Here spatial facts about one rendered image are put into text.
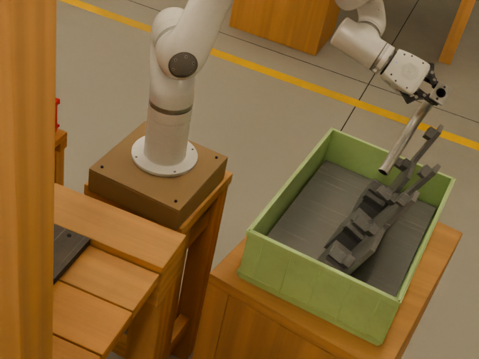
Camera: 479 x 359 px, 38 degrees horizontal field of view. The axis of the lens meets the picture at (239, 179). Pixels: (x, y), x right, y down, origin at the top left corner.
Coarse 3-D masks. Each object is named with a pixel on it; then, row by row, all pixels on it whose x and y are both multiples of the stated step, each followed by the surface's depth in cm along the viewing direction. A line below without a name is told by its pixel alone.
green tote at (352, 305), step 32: (320, 160) 222; (352, 160) 222; (288, 192) 197; (448, 192) 203; (256, 224) 177; (256, 256) 178; (288, 256) 173; (416, 256) 178; (288, 288) 179; (320, 288) 174; (352, 288) 169; (352, 320) 174; (384, 320) 169
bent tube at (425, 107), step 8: (440, 80) 183; (440, 88) 184; (448, 88) 183; (432, 96) 182; (440, 96) 187; (424, 104) 191; (440, 104) 182; (416, 112) 194; (424, 112) 193; (416, 120) 194; (408, 128) 194; (416, 128) 195; (400, 136) 194; (408, 136) 194; (400, 144) 193; (392, 152) 192; (400, 152) 193; (384, 160) 192; (392, 160) 192; (384, 168) 191
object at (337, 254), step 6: (360, 216) 177; (354, 222) 176; (360, 222) 176; (366, 222) 177; (360, 228) 177; (366, 228) 176; (372, 228) 173; (378, 228) 174; (366, 234) 178; (372, 234) 174; (336, 246) 175; (330, 252) 175; (336, 252) 175; (342, 252) 175; (336, 258) 175; (342, 258) 175; (348, 258) 172; (354, 258) 172; (342, 264) 173; (348, 264) 172
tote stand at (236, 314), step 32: (448, 256) 207; (224, 288) 184; (256, 288) 183; (416, 288) 194; (224, 320) 190; (256, 320) 183; (288, 320) 177; (320, 320) 178; (416, 320) 192; (224, 352) 197; (256, 352) 189; (288, 352) 183; (320, 352) 176; (352, 352) 172; (384, 352) 173
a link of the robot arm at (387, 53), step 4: (388, 44) 184; (384, 48) 182; (388, 48) 182; (392, 48) 183; (384, 52) 182; (388, 52) 182; (392, 52) 184; (380, 56) 182; (384, 56) 182; (388, 56) 182; (376, 60) 182; (380, 60) 182; (384, 60) 182; (388, 60) 183; (376, 64) 183; (380, 64) 182; (384, 64) 183; (372, 68) 184; (376, 68) 184; (380, 68) 183; (376, 72) 186
